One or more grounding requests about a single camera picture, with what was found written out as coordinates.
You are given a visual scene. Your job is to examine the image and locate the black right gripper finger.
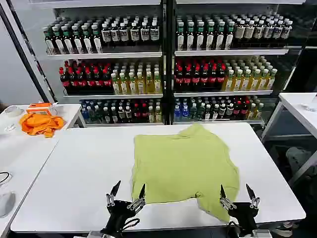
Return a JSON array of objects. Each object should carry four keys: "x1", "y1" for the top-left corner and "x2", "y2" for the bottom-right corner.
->
[
  {"x1": 219, "y1": 184, "x2": 237, "y2": 211},
  {"x1": 246, "y1": 183, "x2": 261, "y2": 209}
]

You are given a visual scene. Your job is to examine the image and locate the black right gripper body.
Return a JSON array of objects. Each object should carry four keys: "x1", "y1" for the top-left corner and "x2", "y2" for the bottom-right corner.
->
[{"x1": 227, "y1": 201, "x2": 260, "y2": 231}]

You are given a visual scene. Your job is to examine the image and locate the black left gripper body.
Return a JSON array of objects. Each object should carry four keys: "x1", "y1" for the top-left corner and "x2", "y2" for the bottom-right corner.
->
[{"x1": 100, "y1": 199, "x2": 144, "y2": 235}]

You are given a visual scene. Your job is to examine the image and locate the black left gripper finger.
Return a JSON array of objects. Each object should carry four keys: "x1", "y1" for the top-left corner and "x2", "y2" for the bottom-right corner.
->
[
  {"x1": 106, "y1": 180, "x2": 122, "y2": 207},
  {"x1": 127, "y1": 183, "x2": 147, "y2": 210}
]

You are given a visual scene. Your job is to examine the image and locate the light green shirt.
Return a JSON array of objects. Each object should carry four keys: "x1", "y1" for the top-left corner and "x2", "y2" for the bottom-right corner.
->
[{"x1": 130, "y1": 123, "x2": 240, "y2": 223}]

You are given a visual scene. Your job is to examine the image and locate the beige shoes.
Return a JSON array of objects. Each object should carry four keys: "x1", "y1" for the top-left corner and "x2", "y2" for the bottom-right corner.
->
[{"x1": 272, "y1": 221, "x2": 299, "y2": 238}]

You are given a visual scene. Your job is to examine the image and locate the large white table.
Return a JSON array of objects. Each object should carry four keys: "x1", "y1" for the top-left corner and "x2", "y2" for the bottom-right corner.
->
[{"x1": 9, "y1": 121, "x2": 307, "y2": 238}]

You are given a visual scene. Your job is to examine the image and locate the grey fabric bundle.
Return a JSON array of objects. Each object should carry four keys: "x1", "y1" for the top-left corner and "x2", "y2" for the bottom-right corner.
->
[{"x1": 285, "y1": 146, "x2": 313, "y2": 174}]

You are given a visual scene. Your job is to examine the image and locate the orange cloth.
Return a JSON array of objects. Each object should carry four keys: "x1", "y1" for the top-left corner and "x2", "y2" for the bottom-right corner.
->
[{"x1": 19, "y1": 113, "x2": 65, "y2": 139}]

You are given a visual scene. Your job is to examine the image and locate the grey computer mouse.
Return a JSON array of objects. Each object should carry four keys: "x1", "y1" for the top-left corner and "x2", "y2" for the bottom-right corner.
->
[{"x1": 0, "y1": 191, "x2": 16, "y2": 219}]

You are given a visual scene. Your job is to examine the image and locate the orange and white box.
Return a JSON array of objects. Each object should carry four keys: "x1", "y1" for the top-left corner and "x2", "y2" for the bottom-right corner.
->
[{"x1": 26, "y1": 102, "x2": 59, "y2": 116}]

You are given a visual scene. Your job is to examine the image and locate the white tape roll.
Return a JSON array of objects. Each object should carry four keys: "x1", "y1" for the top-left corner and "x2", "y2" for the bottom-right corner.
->
[{"x1": 3, "y1": 105, "x2": 19, "y2": 118}]

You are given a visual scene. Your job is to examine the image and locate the shelf of bottles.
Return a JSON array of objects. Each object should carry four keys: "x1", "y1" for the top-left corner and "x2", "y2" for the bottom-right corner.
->
[
  {"x1": 172, "y1": 0, "x2": 308, "y2": 124},
  {"x1": 42, "y1": 0, "x2": 165, "y2": 126}
]

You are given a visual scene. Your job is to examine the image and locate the slanted black pole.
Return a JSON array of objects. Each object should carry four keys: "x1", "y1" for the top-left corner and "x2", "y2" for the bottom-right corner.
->
[{"x1": 0, "y1": 2, "x2": 59, "y2": 104}]

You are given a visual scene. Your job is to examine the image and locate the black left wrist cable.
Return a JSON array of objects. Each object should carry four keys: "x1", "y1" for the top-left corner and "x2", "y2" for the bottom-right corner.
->
[{"x1": 122, "y1": 217, "x2": 140, "y2": 232}]

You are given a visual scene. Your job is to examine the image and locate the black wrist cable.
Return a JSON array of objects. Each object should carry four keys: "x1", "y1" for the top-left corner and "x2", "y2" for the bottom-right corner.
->
[
  {"x1": 122, "y1": 217, "x2": 140, "y2": 232},
  {"x1": 227, "y1": 221, "x2": 240, "y2": 238}
]

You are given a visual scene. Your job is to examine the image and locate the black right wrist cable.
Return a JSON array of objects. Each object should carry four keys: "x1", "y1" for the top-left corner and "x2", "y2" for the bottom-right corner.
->
[{"x1": 227, "y1": 221, "x2": 240, "y2": 238}]

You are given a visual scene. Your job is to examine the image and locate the thin black cable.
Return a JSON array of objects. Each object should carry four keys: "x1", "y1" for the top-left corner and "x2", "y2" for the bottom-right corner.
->
[{"x1": 0, "y1": 172, "x2": 13, "y2": 185}]

